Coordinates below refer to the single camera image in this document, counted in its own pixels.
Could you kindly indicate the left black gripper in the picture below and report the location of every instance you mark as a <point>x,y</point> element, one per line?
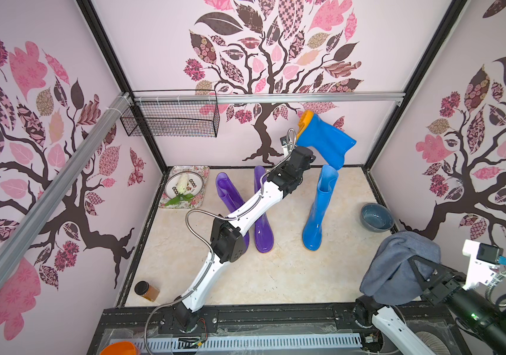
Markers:
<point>308,166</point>

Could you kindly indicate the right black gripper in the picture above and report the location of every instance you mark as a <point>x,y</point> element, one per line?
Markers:
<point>427,283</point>

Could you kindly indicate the blue boot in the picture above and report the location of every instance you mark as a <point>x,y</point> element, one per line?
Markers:
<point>331,142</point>
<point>313,230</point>

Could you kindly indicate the grey cloth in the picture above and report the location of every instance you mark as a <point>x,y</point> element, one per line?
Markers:
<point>390,279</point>

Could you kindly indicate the purple boot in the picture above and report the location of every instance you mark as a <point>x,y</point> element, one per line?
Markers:
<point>228,193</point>
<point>263,234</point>

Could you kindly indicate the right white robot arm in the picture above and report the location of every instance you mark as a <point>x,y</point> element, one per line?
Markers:
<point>480,317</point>

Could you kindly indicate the white patterned plate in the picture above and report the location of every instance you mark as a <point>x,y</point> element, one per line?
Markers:
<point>196,183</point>

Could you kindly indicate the floral square tray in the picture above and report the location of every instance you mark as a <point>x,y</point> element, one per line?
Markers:
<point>196,201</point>

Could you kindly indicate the grey-blue bowl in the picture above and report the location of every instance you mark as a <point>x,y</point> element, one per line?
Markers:
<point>376,218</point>

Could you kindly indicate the brown cylinder bottle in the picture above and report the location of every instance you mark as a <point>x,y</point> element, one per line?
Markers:
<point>146,290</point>

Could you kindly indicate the orange round object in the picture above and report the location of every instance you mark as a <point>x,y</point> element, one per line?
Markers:
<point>121,348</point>

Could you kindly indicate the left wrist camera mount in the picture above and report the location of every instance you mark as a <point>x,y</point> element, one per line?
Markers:
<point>288,143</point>

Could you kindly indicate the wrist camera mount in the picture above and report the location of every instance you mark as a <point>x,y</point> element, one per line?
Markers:
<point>288,143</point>
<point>484,261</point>

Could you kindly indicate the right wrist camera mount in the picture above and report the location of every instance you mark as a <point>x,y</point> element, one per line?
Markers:
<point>484,261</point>

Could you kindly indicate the round wire fan guard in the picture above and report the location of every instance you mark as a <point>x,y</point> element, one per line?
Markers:
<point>434,343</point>

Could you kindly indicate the black wire basket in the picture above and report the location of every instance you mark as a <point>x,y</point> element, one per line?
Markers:
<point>172,113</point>

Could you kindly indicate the back aluminium rail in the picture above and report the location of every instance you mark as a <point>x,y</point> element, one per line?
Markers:
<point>266,98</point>

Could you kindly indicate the aluminium rail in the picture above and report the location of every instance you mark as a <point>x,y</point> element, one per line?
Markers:
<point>266,98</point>
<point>30,227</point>

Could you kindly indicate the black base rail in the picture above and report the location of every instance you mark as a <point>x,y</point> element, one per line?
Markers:
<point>133,323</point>

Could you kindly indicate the white slotted cable duct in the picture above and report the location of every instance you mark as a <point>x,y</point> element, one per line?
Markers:
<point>250,343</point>

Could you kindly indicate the left aluminium rail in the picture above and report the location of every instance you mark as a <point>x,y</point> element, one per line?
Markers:
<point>30,227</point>

